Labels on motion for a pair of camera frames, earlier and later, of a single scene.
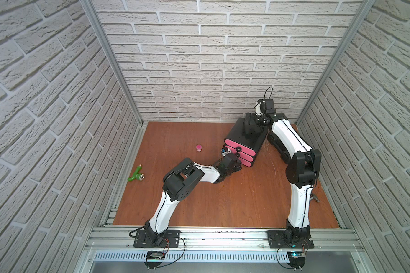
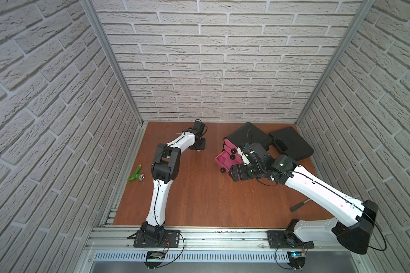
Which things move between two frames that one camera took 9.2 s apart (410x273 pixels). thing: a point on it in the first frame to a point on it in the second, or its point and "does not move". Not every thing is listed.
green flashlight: (136, 175) does not move
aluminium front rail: (113, 239) does not move
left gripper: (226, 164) to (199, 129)
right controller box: (297, 259) does not move
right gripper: (253, 121) to (241, 176)
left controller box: (155, 255) does not move
